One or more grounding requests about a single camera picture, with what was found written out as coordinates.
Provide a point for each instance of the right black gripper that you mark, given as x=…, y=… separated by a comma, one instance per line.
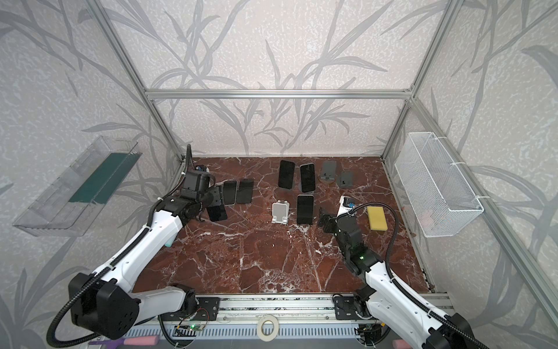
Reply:
x=333, y=220

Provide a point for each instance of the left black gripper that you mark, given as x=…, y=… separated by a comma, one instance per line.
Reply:
x=211, y=198

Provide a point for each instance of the black phone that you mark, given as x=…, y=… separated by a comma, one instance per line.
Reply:
x=286, y=174
x=245, y=191
x=307, y=173

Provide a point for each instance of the white phone stand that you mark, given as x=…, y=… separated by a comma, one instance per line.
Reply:
x=280, y=212

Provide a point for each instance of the wood ring grey stand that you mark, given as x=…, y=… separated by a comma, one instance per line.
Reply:
x=328, y=173

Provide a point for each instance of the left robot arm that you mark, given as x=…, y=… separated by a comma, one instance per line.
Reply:
x=103, y=303

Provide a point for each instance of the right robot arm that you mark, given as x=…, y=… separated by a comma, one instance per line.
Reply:
x=387, y=298

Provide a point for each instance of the yellow green sponge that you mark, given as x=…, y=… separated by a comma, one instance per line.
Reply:
x=377, y=218

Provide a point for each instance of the purple pink scoop right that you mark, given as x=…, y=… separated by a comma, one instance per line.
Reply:
x=400, y=344

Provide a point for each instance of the white tape roll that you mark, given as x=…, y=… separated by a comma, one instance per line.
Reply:
x=268, y=328

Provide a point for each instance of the purple pink brush left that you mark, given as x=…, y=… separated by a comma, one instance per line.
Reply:
x=131, y=341

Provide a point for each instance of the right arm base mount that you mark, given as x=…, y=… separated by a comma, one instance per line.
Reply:
x=348, y=308

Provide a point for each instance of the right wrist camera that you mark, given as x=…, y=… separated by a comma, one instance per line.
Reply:
x=346, y=204

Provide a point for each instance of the white wire wall basket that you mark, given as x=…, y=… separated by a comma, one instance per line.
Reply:
x=441, y=198

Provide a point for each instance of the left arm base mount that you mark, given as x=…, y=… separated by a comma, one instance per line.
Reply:
x=199, y=309

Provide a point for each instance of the clear plastic wall shelf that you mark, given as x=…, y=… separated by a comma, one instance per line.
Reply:
x=69, y=206

